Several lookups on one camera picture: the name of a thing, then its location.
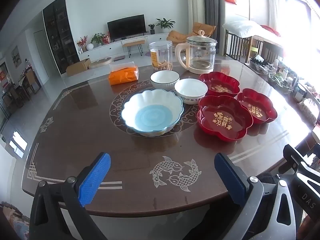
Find glass electric kettle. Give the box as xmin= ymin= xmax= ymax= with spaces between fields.
xmin=174 ymin=30 xmax=218 ymax=75

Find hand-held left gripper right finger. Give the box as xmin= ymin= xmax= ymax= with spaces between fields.
xmin=214 ymin=152 xmax=304 ymax=240

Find red flower-shaped plate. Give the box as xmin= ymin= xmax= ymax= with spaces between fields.
xmin=199 ymin=72 xmax=240 ymax=97
xmin=197 ymin=95 xmax=254 ymax=143
xmin=237 ymin=88 xmax=278 ymax=124

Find white bowl black rim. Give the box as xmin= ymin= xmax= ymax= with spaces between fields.
xmin=150 ymin=70 xmax=180 ymax=90

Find white bowl blue pattern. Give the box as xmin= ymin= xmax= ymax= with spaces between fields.
xmin=174 ymin=78 xmax=208 ymax=105

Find red cloth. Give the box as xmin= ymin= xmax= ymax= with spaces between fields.
xmin=260 ymin=25 xmax=280 ymax=37

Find black television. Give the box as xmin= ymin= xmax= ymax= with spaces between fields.
xmin=107 ymin=14 xmax=147 ymax=42

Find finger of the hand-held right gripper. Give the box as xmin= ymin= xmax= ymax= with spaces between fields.
xmin=283 ymin=144 xmax=320 ymax=180

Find clear plastic snack jar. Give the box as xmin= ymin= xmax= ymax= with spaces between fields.
xmin=149 ymin=41 xmax=174 ymax=71

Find wooden dining chair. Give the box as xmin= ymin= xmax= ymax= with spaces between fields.
xmin=17 ymin=66 xmax=42 ymax=95

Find clear bag of snacks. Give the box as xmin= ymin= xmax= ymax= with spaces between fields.
xmin=299 ymin=97 xmax=320 ymax=125

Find white pillow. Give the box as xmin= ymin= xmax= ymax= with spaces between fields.
xmin=222 ymin=20 xmax=262 ymax=38

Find black mesh chair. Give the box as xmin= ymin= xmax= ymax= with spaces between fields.
xmin=182 ymin=171 xmax=278 ymax=240

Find lidded glass jar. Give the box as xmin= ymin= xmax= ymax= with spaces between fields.
xmin=292 ymin=82 xmax=308 ymax=103

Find white door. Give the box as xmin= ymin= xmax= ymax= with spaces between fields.
xmin=34 ymin=30 xmax=49 ymax=63

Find large green potted plant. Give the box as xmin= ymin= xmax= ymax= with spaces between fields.
xmin=156 ymin=18 xmax=176 ymax=33

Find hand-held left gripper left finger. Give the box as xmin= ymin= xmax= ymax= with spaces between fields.
xmin=29 ymin=152 xmax=111 ymax=240

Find black display cabinet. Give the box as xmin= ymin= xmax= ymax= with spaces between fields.
xmin=42 ymin=0 xmax=80 ymax=75

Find round beige floor cushion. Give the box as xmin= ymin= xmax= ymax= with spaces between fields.
xmin=88 ymin=57 xmax=113 ymax=69

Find glass tray of clutter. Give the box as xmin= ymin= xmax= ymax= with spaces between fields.
xmin=250 ymin=55 xmax=269 ymax=74

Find blue scalloped ceramic bowl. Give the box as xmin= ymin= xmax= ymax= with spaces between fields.
xmin=121 ymin=89 xmax=185 ymax=137

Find orange tissue pack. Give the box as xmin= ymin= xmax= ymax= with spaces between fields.
xmin=108 ymin=63 xmax=139 ymax=86

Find red flower plant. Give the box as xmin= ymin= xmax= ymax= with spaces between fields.
xmin=76 ymin=35 xmax=88 ymax=53

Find covered standing air conditioner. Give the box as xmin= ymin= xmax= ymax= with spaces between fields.
xmin=186 ymin=0 xmax=207 ymax=28

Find framed wall picture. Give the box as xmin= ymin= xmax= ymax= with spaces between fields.
xmin=10 ymin=45 xmax=22 ymax=68

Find leafy green houseplant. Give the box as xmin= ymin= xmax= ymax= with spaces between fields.
xmin=90 ymin=33 xmax=105 ymax=47

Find orange lounge chair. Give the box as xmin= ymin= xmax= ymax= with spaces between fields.
xmin=167 ymin=22 xmax=216 ymax=46

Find grey curtain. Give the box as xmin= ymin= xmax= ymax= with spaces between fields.
xmin=199 ymin=0 xmax=220 ymax=55

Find patterned cloth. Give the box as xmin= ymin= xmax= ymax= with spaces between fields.
xmin=0 ymin=201 xmax=32 ymax=240

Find cardboard box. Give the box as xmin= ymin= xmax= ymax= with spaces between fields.
xmin=65 ymin=58 xmax=91 ymax=77

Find wooden bench black legs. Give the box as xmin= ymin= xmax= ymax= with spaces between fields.
xmin=122 ymin=39 xmax=146 ymax=57

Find white TV cabinet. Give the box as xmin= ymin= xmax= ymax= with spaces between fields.
xmin=77 ymin=32 xmax=175 ymax=62

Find white curtain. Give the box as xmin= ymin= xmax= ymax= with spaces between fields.
xmin=266 ymin=0 xmax=284 ymax=33

